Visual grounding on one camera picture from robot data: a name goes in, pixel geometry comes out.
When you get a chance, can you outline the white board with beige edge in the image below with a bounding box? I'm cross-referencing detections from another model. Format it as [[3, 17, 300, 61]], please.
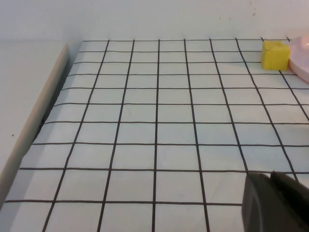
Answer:
[[0, 42, 69, 208]]

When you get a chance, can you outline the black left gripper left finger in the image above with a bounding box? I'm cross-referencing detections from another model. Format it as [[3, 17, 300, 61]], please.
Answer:
[[242, 172, 298, 232]]

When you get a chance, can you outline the yellow sponge cube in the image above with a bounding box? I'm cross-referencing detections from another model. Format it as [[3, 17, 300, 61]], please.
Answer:
[[260, 40, 290, 71]]

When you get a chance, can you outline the pale pink round plate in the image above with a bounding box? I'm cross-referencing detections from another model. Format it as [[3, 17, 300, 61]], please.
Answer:
[[288, 35, 309, 84]]

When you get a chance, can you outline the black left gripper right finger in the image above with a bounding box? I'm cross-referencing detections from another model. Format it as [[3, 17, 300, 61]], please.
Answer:
[[269, 170, 309, 232]]

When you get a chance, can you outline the white black grid table mat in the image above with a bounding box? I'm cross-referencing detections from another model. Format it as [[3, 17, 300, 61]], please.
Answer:
[[0, 37, 309, 232]]

